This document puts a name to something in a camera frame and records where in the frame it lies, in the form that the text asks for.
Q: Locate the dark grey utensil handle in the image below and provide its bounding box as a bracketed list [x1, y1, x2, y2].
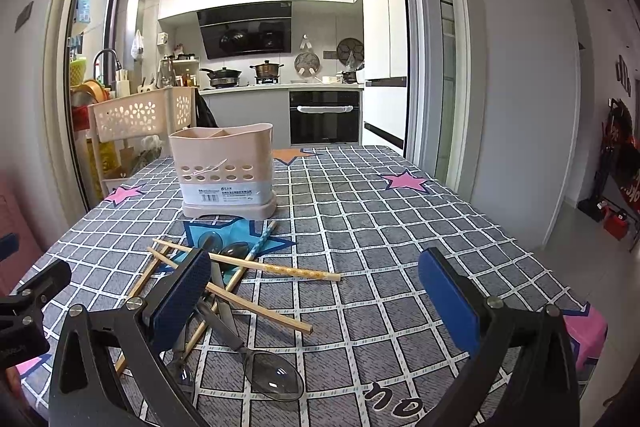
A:
[212, 261, 238, 335]

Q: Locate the plain wooden chopstick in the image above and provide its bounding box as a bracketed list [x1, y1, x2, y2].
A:
[146, 246, 315, 336]

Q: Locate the dark plastic spoon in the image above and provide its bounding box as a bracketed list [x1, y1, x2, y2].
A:
[219, 242, 250, 271]
[198, 231, 224, 254]

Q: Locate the blue patterned chopstick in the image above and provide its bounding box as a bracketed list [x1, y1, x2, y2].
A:
[184, 221, 277, 357]

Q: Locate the wooden chopstick patterned tip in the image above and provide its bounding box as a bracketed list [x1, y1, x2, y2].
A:
[146, 239, 342, 282]

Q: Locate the black kitchen faucet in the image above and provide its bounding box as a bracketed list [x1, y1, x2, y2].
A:
[92, 48, 122, 88]

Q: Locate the red fire extinguisher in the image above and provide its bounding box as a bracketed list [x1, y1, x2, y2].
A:
[603, 209, 629, 241]

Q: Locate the grey checked tablecloth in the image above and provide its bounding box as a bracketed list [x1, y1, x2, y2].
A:
[14, 144, 609, 427]

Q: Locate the pink utensil holder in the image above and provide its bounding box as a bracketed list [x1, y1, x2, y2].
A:
[169, 124, 277, 220]

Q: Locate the beige perforated storage cart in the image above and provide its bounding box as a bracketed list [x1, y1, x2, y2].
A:
[88, 87, 196, 197]

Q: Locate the black bag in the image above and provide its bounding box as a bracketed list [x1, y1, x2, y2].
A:
[195, 91, 218, 128]

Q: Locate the black wok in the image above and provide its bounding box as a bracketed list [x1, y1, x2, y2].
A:
[201, 67, 241, 89]

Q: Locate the black built-in oven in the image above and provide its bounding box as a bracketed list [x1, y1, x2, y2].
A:
[288, 90, 361, 144]

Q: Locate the bronze cooking pot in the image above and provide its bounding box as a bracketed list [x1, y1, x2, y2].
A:
[250, 61, 283, 84]

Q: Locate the black range hood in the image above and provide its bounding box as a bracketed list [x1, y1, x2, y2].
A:
[196, 1, 293, 60]

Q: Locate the white refrigerator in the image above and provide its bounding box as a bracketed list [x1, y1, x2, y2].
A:
[358, 0, 408, 154]

